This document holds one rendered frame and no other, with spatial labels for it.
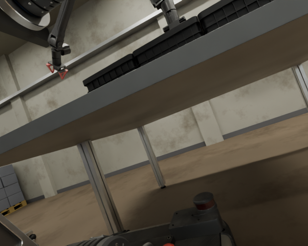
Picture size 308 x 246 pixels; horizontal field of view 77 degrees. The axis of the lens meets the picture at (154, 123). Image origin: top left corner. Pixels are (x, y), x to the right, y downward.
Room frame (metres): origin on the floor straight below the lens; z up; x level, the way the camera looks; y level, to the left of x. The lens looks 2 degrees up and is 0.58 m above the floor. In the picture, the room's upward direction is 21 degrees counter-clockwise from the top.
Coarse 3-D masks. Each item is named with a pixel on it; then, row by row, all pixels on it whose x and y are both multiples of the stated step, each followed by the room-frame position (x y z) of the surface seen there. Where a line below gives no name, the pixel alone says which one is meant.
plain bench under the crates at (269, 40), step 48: (288, 0) 0.28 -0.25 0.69; (192, 48) 0.32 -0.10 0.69; (240, 48) 0.33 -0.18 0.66; (288, 48) 0.53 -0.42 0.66; (96, 96) 0.38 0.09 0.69; (144, 96) 0.43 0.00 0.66; (192, 96) 0.86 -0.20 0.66; (0, 144) 0.47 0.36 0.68; (48, 144) 0.63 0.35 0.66; (144, 144) 1.96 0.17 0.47; (96, 192) 1.08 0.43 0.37
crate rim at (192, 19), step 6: (192, 18) 0.72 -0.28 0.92; (180, 24) 0.74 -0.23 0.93; (186, 24) 0.73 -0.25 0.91; (174, 30) 0.75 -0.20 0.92; (180, 30) 0.75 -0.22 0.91; (162, 36) 0.77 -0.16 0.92; (168, 36) 0.76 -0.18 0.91; (150, 42) 0.79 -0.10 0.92; (156, 42) 0.78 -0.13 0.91; (138, 48) 0.81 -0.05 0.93; (144, 48) 0.81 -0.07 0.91; (138, 54) 0.82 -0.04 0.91
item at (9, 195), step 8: (0, 168) 4.28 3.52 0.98; (8, 168) 4.43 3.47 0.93; (0, 176) 4.23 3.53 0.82; (8, 176) 4.37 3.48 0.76; (16, 176) 4.53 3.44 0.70; (0, 184) 4.17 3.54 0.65; (8, 184) 4.31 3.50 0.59; (16, 184) 4.47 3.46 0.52; (0, 192) 4.13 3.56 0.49; (8, 192) 4.27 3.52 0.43; (16, 192) 4.42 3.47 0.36; (0, 200) 4.08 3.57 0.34; (8, 200) 4.22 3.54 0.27; (16, 200) 4.36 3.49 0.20; (24, 200) 4.52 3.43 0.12; (0, 208) 4.03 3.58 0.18; (8, 208) 4.17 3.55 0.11
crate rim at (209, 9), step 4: (220, 0) 0.68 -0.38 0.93; (224, 0) 0.68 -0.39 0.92; (228, 0) 0.67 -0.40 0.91; (232, 0) 0.67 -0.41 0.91; (216, 4) 0.69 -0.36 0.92; (220, 4) 0.68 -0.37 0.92; (224, 4) 0.68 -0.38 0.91; (208, 8) 0.70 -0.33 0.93; (212, 8) 0.70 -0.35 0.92; (216, 8) 0.69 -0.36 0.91; (200, 12) 0.71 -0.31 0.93; (204, 12) 0.71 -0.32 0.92; (208, 12) 0.70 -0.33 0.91; (212, 12) 0.70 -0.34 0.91; (200, 16) 0.71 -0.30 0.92; (204, 16) 0.71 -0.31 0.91; (200, 20) 0.75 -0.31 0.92; (200, 24) 0.76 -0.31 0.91; (204, 32) 0.88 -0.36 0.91
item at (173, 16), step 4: (172, 12) 0.81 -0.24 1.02; (176, 12) 0.82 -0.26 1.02; (168, 16) 0.81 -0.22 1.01; (172, 16) 0.81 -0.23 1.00; (176, 16) 0.81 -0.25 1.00; (168, 20) 0.82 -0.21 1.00; (172, 20) 0.81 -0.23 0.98; (176, 20) 0.80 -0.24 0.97; (180, 20) 0.80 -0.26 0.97; (184, 20) 0.81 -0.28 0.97; (168, 24) 0.83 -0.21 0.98; (164, 28) 0.82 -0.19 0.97; (168, 28) 0.82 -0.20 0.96; (164, 32) 0.84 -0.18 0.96
